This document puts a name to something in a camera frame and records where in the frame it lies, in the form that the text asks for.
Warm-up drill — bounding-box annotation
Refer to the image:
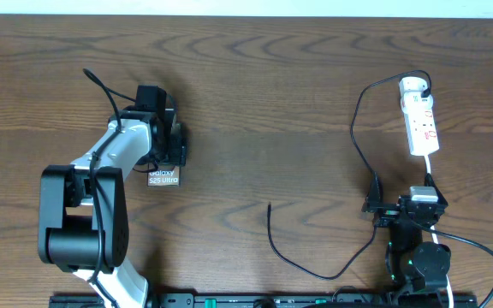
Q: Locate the white USB charger plug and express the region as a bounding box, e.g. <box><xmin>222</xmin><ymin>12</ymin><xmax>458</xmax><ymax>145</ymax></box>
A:
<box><xmin>399</xmin><ymin>76</ymin><xmax>428</xmax><ymax>96</ymax></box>

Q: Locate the white power strip cord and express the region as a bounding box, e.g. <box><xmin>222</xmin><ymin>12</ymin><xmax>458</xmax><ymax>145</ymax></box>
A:
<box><xmin>424</xmin><ymin>154</ymin><xmax>455</xmax><ymax>308</ymax></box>

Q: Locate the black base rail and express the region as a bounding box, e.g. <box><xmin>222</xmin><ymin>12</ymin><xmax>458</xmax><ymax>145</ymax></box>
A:
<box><xmin>48</xmin><ymin>291</ymin><xmax>478</xmax><ymax>308</ymax></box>

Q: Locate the black charger cable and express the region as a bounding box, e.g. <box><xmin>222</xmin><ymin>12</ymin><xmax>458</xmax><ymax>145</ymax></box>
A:
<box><xmin>266</xmin><ymin>69</ymin><xmax>433</xmax><ymax>281</ymax></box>

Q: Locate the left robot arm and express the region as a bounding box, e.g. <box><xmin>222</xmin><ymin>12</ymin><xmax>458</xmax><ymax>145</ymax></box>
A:
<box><xmin>38</xmin><ymin>86</ymin><xmax>187</xmax><ymax>307</ymax></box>

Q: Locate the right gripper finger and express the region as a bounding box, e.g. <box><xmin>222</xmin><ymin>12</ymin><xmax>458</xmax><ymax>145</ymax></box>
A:
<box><xmin>425</xmin><ymin>173</ymin><xmax>447</xmax><ymax>205</ymax></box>
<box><xmin>362</xmin><ymin>172</ymin><xmax>383</xmax><ymax>213</ymax></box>

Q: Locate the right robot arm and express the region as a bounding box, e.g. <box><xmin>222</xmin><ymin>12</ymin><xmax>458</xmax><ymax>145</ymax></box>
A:
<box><xmin>362</xmin><ymin>174</ymin><xmax>451</xmax><ymax>294</ymax></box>

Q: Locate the white power strip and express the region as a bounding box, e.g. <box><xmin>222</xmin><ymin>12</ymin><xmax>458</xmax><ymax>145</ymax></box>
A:
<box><xmin>401</xmin><ymin>92</ymin><xmax>439</xmax><ymax>157</ymax></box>

